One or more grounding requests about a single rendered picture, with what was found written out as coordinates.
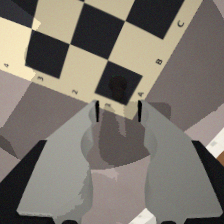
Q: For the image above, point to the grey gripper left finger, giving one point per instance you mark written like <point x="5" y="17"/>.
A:
<point x="53" y="182"/>

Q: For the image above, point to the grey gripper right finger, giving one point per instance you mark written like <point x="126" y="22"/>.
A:
<point x="184" y="182"/>

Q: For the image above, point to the black pawn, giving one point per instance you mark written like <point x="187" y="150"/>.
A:
<point x="117" y="85"/>

